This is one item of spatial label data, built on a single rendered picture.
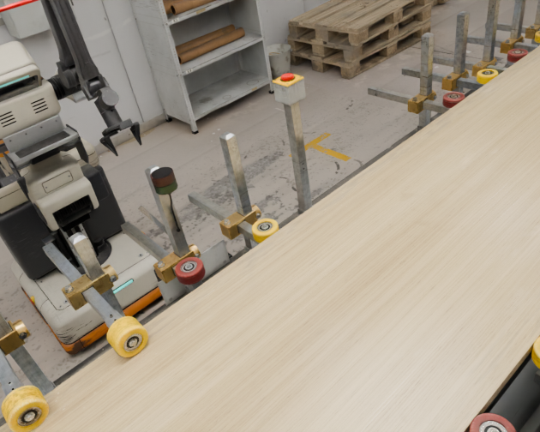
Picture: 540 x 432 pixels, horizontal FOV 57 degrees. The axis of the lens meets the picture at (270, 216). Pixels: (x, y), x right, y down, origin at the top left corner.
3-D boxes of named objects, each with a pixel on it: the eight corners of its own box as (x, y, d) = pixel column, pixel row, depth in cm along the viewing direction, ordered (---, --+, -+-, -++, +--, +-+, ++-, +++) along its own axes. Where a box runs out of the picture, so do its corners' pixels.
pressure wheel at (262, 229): (257, 264, 150) (250, 235, 143) (257, 247, 157) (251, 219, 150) (283, 261, 150) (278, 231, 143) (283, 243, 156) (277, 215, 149)
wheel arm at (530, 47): (459, 43, 260) (459, 35, 257) (462, 41, 261) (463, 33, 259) (543, 57, 232) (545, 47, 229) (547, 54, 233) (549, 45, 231)
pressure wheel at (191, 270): (179, 295, 145) (168, 267, 138) (201, 279, 149) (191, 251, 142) (195, 308, 140) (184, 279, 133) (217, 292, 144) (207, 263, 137)
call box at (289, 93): (275, 104, 157) (272, 80, 152) (291, 95, 160) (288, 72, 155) (291, 108, 152) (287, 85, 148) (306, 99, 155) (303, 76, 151)
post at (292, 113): (297, 213, 183) (280, 100, 156) (307, 207, 185) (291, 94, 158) (306, 218, 180) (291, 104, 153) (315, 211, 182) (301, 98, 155)
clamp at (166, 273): (157, 276, 149) (153, 264, 146) (193, 252, 156) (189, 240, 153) (167, 285, 146) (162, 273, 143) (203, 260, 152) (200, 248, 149)
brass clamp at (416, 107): (406, 111, 208) (406, 99, 205) (425, 99, 214) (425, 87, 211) (418, 114, 204) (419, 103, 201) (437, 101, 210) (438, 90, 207)
